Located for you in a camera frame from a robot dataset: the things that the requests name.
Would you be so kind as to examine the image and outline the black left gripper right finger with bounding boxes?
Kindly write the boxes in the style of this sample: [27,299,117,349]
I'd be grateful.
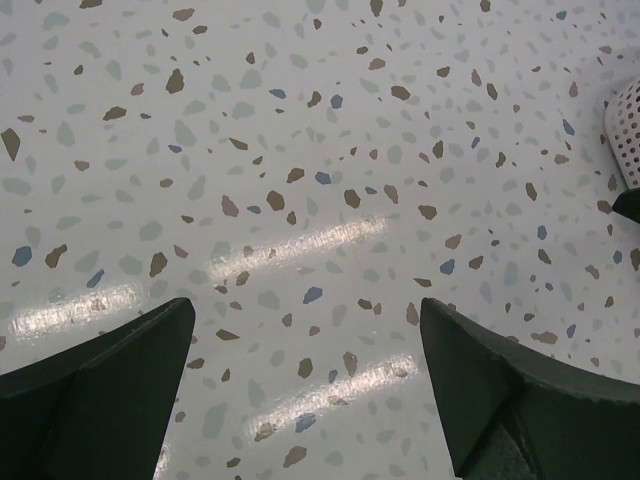
[420,298,639,479]

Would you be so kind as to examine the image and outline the white perforated plastic basket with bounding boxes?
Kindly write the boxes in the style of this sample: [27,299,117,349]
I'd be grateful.
[604,76,640,189]

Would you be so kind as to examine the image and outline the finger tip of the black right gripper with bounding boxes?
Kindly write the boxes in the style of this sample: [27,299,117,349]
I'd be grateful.
[612,188,640,223]

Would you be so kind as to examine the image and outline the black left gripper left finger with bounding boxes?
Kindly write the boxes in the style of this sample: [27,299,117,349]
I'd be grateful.
[1,298,195,479]

